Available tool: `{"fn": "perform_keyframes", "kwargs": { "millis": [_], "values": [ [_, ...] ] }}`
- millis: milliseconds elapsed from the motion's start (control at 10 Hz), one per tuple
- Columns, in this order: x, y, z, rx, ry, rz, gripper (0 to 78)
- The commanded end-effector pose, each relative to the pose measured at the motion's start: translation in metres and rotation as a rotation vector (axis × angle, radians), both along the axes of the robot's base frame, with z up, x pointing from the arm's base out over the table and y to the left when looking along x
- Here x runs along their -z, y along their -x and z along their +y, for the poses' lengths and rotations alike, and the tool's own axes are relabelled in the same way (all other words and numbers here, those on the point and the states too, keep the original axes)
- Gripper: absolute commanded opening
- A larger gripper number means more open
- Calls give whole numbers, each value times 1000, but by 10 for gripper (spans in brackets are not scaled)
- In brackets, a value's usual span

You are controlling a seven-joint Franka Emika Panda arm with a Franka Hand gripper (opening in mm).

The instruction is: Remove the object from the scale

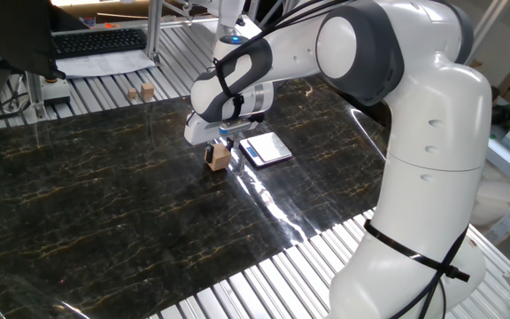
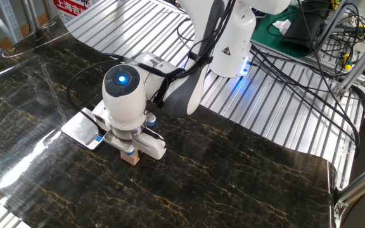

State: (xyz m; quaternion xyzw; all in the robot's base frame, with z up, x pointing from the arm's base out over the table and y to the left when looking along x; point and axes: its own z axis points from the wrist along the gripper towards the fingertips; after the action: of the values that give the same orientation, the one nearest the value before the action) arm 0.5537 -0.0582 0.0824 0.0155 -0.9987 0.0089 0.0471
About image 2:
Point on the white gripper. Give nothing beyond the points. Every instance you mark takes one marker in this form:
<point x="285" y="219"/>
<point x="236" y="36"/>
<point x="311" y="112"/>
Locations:
<point x="151" y="145"/>

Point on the large wooden cube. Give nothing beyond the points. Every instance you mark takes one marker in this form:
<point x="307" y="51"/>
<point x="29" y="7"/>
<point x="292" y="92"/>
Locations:
<point x="130" y="159"/>

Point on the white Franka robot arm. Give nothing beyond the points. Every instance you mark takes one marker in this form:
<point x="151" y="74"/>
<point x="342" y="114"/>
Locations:
<point x="124" y="104"/>

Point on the silver digital scale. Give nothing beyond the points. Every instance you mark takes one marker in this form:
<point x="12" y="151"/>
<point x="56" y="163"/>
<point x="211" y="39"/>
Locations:
<point x="81" y="128"/>

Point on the black marble pattern mat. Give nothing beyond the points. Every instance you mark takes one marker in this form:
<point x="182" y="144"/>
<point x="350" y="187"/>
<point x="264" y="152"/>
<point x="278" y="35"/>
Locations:
<point x="201" y="174"/>

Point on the white box red label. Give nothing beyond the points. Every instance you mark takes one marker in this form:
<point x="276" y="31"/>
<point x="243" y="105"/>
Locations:
<point x="71" y="5"/>

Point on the green cutting mat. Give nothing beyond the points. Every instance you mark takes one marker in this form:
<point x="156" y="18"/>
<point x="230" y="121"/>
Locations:
<point x="261" y="35"/>

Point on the crumpled white tissue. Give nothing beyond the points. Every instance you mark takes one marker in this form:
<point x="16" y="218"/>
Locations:
<point x="282" y="26"/>

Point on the black pouch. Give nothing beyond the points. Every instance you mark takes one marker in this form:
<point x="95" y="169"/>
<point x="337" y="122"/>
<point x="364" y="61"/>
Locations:
<point x="303" y="31"/>

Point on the aluminium corner beam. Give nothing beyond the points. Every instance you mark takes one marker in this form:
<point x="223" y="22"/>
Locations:
<point x="360" y="183"/>

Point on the yellow green screwdriver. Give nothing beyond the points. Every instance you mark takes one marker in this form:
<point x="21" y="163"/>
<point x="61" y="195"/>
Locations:
<point x="347" y="65"/>

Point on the silver wrist camera blue ends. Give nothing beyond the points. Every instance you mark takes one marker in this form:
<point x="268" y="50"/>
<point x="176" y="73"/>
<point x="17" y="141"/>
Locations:
<point x="117" y="142"/>

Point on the perforated grey steel post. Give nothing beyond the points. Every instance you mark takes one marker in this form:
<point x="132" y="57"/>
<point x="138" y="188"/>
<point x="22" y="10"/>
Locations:
<point x="9" y="19"/>

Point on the slanted aluminium profile post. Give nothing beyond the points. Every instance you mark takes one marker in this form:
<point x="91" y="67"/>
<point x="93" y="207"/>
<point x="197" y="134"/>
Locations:
<point x="360" y="63"/>
<point x="331" y="28"/>

